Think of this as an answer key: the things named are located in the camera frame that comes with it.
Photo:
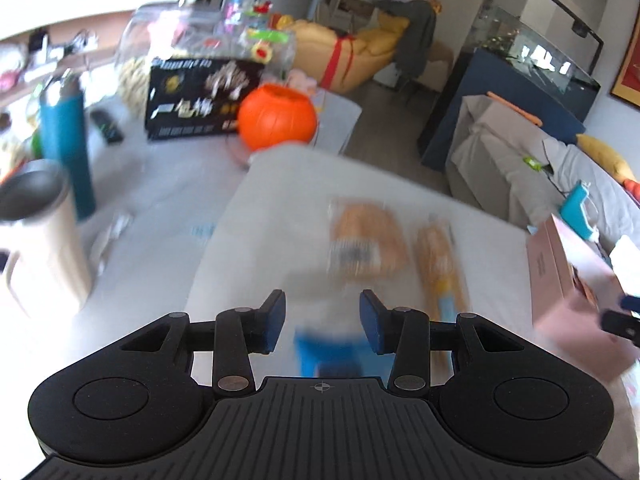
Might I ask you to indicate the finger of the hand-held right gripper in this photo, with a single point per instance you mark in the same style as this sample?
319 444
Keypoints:
631 302
620 325

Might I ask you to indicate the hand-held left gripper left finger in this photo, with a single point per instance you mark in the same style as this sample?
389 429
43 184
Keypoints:
275 319

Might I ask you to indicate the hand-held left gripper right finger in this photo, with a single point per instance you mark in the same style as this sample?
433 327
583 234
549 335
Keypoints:
372 321

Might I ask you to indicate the blue snack packet with face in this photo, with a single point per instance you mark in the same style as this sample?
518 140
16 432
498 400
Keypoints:
340 355

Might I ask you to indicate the pink cardboard box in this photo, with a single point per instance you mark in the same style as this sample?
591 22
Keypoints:
565 290

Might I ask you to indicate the round bread bun packet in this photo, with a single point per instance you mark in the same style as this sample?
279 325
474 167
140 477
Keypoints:
365 237

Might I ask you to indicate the white patterned paper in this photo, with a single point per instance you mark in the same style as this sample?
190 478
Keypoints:
627 260

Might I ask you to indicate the teal tape dispenser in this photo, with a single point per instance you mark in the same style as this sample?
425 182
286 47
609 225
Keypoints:
577 212

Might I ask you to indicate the orange cushion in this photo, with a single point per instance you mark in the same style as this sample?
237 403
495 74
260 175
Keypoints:
634 187

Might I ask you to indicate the yellow cushion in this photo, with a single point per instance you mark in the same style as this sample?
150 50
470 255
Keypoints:
605 157

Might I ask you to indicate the small green item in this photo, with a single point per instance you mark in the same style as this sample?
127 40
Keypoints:
536 163

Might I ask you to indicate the small white side table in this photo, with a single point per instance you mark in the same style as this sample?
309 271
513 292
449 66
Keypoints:
340 122

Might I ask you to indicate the orange pumpkin bucket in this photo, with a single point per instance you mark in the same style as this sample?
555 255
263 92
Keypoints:
277 117

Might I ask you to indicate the orange stick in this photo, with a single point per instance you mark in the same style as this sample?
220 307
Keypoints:
515 109

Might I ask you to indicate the dark blue cabinet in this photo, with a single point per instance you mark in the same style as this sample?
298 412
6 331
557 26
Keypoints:
465 110

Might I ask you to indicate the black printed box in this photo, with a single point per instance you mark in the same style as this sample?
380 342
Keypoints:
200 97

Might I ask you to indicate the pink plush toy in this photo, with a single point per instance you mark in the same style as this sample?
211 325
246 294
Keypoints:
301 80

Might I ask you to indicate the white mug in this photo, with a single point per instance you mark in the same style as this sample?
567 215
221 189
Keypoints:
40 250

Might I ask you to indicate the black remote control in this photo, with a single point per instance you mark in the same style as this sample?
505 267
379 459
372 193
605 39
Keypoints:
106 126

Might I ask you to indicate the teal bottle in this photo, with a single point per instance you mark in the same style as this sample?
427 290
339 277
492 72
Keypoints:
65 150

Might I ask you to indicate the yellow armchair with red ribbon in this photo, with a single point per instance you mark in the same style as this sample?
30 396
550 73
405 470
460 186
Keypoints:
320 50

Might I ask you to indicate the glass fish tank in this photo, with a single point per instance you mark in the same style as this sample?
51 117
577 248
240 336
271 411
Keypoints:
535 45

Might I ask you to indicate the colourful toy bottle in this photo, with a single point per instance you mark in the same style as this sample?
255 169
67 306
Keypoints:
260 40

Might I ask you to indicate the grey coat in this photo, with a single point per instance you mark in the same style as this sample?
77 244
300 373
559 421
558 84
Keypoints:
412 35

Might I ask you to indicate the clear plastic jar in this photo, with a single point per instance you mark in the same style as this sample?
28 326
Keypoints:
165 35

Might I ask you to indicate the framed wall picture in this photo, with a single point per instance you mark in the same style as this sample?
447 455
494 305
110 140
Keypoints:
627 77

